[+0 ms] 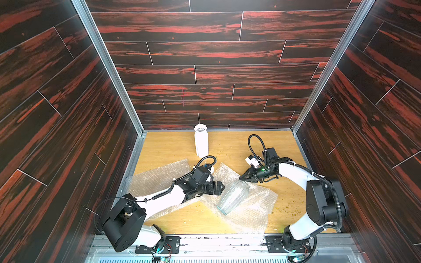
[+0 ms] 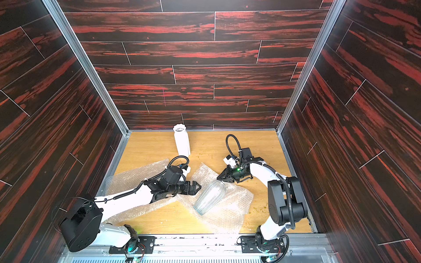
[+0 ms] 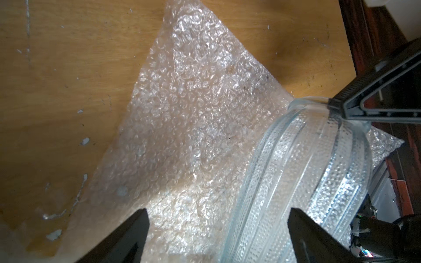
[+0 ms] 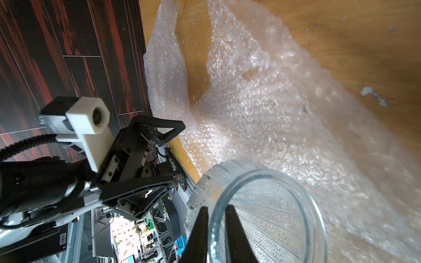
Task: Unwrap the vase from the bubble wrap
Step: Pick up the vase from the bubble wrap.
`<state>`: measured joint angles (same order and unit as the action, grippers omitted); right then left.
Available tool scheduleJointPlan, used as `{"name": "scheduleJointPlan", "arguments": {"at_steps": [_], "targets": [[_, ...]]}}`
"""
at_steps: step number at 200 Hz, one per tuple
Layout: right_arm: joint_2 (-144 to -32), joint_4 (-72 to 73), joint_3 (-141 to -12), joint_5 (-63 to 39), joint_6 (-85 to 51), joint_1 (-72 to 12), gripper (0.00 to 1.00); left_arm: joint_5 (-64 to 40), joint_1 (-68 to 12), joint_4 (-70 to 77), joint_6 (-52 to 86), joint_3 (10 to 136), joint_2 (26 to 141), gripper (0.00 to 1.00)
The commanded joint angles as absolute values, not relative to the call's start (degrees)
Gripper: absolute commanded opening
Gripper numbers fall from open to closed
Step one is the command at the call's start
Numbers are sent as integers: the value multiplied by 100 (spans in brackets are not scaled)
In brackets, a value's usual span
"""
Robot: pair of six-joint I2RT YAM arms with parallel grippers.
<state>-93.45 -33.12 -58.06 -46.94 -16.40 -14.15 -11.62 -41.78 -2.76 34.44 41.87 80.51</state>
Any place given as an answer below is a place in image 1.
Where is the metal front rail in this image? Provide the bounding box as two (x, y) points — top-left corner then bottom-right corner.
(85, 234), (366, 263)

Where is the white ceramic ribbed vase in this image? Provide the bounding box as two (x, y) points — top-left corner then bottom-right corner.
(194, 124), (209, 158)

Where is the left black cable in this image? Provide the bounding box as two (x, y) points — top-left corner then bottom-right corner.
(93, 155), (218, 234)

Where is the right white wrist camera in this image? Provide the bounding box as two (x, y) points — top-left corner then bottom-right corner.
(245, 155), (260, 168)

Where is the right black corrugated cable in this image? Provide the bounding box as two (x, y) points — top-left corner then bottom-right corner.
(247, 134), (343, 231)

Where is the clear glass dotted vase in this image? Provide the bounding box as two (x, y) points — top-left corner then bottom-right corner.
(217, 180), (250, 215)

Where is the bubble wrap sheet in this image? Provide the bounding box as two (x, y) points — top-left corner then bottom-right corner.
(128, 158), (191, 197)
(147, 183), (278, 234)

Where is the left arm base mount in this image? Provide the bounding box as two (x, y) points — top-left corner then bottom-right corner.
(133, 225), (181, 254)

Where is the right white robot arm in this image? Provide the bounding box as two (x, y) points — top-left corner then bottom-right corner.
(240, 148), (348, 251)

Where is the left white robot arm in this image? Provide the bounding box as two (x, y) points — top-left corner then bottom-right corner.
(100, 164), (225, 253)

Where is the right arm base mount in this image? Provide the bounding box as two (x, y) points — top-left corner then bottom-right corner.
(263, 226), (312, 254)

